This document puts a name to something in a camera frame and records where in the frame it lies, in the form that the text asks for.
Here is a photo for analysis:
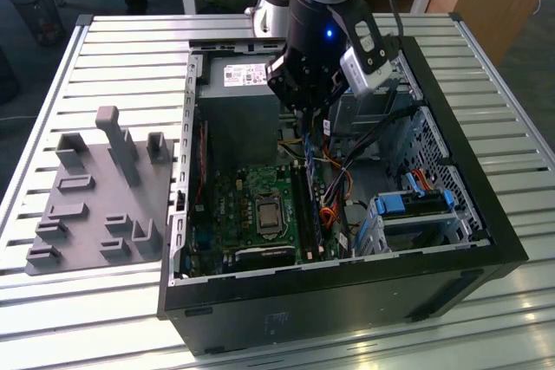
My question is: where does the black RAM slot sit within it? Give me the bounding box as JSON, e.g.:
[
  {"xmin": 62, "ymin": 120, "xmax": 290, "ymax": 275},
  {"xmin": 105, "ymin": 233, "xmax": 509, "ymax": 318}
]
[
  {"xmin": 291, "ymin": 160, "xmax": 314, "ymax": 261},
  {"xmin": 303, "ymin": 166, "xmax": 326, "ymax": 255}
]

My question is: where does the grey drive cage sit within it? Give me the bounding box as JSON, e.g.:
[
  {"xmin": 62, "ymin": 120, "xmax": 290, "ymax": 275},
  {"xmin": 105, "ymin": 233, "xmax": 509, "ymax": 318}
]
[{"xmin": 328, "ymin": 62, "xmax": 425, "ymax": 159}]

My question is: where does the grey power supply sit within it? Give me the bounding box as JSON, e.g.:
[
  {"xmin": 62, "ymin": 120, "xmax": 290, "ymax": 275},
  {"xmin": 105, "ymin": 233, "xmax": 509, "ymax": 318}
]
[{"xmin": 197, "ymin": 55, "xmax": 284, "ymax": 164}]

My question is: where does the green motherboard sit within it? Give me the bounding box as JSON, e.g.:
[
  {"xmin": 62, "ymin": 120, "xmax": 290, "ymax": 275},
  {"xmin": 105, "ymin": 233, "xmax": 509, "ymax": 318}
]
[{"xmin": 186, "ymin": 161, "xmax": 344, "ymax": 276}]

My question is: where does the silver CPU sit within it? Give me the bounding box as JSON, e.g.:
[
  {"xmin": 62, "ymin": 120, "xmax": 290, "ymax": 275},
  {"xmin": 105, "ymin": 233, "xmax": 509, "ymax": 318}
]
[{"xmin": 258, "ymin": 206, "xmax": 279, "ymax": 229}]

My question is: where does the round grey speaker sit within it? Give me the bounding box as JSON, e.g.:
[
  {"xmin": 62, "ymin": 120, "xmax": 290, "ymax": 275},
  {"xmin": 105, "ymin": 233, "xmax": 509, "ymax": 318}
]
[{"xmin": 344, "ymin": 200, "xmax": 370, "ymax": 229}]

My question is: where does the blue disk carrier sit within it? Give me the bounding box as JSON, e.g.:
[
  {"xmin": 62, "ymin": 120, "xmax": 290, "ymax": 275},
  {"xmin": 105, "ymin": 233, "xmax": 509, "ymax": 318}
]
[{"xmin": 375, "ymin": 192, "xmax": 455, "ymax": 217}]

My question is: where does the CPU socket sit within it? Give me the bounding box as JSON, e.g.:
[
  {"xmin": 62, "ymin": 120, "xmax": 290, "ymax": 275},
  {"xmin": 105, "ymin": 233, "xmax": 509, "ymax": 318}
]
[{"xmin": 252, "ymin": 198, "xmax": 286, "ymax": 241}]

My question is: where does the grey disk bay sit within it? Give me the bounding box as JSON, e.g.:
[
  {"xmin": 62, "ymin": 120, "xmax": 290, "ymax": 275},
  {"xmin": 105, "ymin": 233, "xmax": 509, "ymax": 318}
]
[{"xmin": 353, "ymin": 190, "xmax": 493, "ymax": 259}]

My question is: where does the grey parts rack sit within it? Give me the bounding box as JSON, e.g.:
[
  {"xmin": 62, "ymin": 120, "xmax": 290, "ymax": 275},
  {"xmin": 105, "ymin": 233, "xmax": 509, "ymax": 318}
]
[{"xmin": 25, "ymin": 105, "xmax": 177, "ymax": 276}]

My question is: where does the black PC case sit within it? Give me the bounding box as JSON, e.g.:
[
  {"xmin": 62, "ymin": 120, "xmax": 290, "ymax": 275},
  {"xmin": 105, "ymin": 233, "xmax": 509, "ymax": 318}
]
[{"xmin": 155, "ymin": 34, "xmax": 530, "ymax": 356}]

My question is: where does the black camera bracket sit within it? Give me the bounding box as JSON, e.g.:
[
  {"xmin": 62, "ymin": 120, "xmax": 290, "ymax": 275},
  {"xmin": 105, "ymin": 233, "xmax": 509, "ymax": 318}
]
[{"xmin": 327, "ymin": 0, "xmax": 402, "ymax": 77}]

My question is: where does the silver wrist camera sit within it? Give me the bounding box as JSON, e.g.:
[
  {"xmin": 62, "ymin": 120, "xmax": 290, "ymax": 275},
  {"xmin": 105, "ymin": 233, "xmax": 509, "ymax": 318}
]
[{"xmin": 339, "ymin": 49, "xmax": 393, "ymax": 99}]

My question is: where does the orange wire bundle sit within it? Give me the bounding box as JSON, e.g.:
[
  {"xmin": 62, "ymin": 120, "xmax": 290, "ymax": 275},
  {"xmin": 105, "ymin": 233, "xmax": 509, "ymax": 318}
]
[{"xmin": 319, "ymin": 148, "xmax": 353, "ymax": 231}]

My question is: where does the orange and blue data cable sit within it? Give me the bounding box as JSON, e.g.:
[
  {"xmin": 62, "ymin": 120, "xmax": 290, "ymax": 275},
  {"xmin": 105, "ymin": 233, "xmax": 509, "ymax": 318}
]
[{"xmin": 405, "ymin": 169, "xmax": 437, "ymax": 198}]

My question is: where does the black wire waste basket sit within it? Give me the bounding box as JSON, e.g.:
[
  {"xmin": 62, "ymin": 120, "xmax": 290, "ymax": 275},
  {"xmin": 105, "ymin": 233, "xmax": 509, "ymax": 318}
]
[{"xmin": 9, "ymin": 0, "xmax": 67, "ymax": 47}]

